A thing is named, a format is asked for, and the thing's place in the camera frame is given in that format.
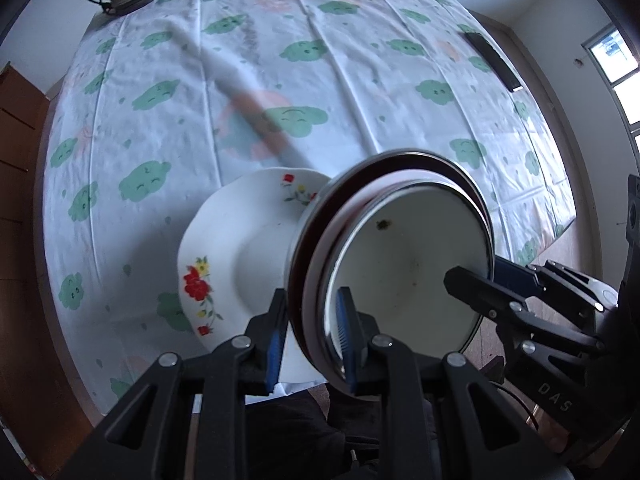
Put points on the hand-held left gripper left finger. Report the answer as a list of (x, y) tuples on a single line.
[(277, 342)]

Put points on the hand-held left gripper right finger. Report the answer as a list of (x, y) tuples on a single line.
[(345, 340)]

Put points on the white enamel bowl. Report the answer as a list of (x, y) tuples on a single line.
[(400, 270)]

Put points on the red flower white plate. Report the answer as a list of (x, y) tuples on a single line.
[(235, 240)]

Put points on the window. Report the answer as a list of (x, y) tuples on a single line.
[(617, 60)]

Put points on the brown wooden sideboard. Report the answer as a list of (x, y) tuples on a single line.
[(15, 160)]

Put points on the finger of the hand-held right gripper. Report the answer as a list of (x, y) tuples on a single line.
[(480, 295), (510, 272)]

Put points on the stainless steel bowl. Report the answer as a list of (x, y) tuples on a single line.
[(400, 167)]

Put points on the person's dark clothing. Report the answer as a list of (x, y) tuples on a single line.
[(300, 440)]

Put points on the cloud print tablecloth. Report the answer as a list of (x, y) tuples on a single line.
[(150, 135)]

